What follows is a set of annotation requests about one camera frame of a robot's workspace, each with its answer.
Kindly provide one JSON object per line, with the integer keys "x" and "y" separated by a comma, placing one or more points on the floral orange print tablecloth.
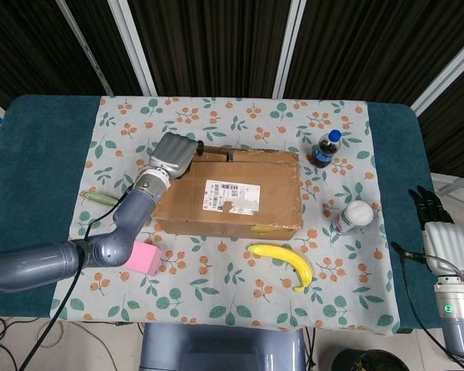
{"x": 216, "y": 293}

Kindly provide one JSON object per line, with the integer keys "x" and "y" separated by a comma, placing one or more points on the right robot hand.
{"x": 444, "y": 243}

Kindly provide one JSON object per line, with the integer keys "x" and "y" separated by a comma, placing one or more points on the pink cube block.
{"x": 147, "y": 261}

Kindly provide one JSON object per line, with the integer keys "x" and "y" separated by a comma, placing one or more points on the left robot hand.
{"x": 174, "y": 154}

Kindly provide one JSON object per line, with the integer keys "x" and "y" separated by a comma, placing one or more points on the white can green label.
{"x": 355, "y": 216}

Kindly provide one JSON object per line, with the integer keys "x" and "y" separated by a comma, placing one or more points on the white frame post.
{"x": 444, "y": 77}
{"x": 134, "y": 46}
{"x": 288, "y": 46}
{"x": 86, "y": 46}

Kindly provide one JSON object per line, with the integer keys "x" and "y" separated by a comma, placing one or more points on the brown cardboard box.
{"x": 232, "y": 193}

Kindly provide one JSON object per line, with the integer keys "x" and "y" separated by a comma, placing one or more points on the teal table cover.
{"x": 35, "y": 154}

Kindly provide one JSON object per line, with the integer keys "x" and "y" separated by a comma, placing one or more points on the yellow toy banana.
{"x": 290, "y": 261}

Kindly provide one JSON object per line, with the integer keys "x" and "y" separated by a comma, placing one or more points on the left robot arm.
{"x": 31, "y": 266}

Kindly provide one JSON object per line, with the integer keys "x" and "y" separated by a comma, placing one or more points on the cola bottle blue cap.
{"x": 325, "y": 150}

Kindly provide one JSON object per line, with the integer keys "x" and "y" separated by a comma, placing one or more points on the blue grey robot torso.
{"x": 216, "y": 348}

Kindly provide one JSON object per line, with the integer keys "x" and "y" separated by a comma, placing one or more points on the black round bin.
{"x": 371, "y": 363}

